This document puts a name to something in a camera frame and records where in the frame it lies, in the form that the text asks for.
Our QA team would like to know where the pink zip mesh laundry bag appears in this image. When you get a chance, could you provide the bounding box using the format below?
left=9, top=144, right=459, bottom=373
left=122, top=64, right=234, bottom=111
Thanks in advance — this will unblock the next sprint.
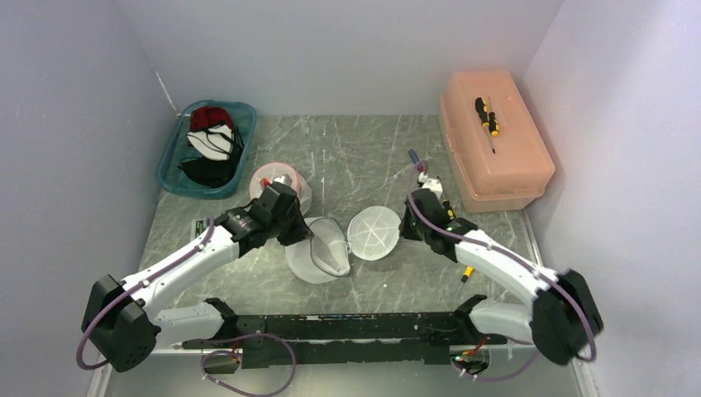
left=248, top=162, right=312, bottom=215

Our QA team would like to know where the white mesh blue zip laundry bag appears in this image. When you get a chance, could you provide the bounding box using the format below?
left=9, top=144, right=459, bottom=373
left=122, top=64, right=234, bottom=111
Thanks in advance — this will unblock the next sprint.
left=284, top=206, right=401, bottom=285

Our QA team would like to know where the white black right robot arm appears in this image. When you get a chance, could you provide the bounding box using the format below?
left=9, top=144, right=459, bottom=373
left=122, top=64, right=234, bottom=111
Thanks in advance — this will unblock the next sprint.
left=399, top=188, right=603, bottom=365

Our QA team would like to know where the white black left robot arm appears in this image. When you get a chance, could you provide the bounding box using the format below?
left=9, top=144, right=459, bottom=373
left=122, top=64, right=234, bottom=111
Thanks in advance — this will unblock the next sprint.
left=76, top=181, right=312, bottom=372

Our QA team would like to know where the black yellow screwdriver on table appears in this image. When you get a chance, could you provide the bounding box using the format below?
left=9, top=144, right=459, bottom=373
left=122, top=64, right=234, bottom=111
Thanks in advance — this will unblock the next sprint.
left=442, top=199, right=455, bottom=221

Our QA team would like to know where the green label clear bit case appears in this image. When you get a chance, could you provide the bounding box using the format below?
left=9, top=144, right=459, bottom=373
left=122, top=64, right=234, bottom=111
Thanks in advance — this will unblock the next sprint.
left=190, top=217, right=216, bottom=243

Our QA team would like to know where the teal plastic tray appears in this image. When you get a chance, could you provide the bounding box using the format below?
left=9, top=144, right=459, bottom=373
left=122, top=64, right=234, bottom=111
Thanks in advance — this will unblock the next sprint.
left=156, top=100, right=257, bottom=199

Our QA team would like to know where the orange translucent plastic storage box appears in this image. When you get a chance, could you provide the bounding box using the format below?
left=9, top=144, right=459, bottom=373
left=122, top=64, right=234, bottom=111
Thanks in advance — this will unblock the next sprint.
left=439, top=69, right=556, bottom=213

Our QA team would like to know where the red cloth garment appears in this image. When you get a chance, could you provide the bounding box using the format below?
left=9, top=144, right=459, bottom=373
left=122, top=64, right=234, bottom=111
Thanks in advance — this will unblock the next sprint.
left=189, top=105, right=235, bottom=132

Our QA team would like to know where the black yellow screwdriver on box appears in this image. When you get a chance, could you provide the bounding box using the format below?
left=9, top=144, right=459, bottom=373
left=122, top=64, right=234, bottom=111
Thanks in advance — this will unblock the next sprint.
left=474, top=97, right=499, bottom=154

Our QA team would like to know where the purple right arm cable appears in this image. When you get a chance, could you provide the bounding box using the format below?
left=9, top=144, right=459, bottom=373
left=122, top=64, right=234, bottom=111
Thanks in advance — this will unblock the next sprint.
left=406, top=161, right=598, bottom=384

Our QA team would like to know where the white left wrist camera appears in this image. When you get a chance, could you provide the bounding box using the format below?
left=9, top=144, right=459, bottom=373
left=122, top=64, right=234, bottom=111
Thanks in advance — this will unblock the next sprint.
left=259, top=174, right=294, bottom=189

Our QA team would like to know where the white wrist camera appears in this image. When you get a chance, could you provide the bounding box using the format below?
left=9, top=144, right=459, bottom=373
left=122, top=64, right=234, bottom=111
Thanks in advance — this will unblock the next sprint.
left=259, top=174, right=294, bottom=189
left=417, top=172, right=444, bottom=201

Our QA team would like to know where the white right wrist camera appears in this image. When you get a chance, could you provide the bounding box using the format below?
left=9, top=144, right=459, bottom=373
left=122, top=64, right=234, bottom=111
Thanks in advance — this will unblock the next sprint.
left=417, top=172, right=444, bottom=201

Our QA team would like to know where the blue red handle screwdriver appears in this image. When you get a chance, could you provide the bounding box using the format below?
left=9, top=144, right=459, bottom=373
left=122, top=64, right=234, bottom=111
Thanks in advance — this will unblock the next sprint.
left=408, top=149, right=427, bottom=173

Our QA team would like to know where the small yellow handle screwdriver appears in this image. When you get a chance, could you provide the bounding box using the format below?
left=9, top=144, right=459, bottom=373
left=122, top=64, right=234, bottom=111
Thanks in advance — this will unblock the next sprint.
left=460, top=266, right=474, bottom=284

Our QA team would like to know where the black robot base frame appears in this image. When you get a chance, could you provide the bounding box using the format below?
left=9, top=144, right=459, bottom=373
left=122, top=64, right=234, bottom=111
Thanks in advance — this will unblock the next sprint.
left=182, top=304, right=507, bottom=369

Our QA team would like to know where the aluminium extrusion rail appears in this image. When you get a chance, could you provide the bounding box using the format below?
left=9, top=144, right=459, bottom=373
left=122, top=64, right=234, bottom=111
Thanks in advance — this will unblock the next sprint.
left=86, top=343, right=187, bottom=397

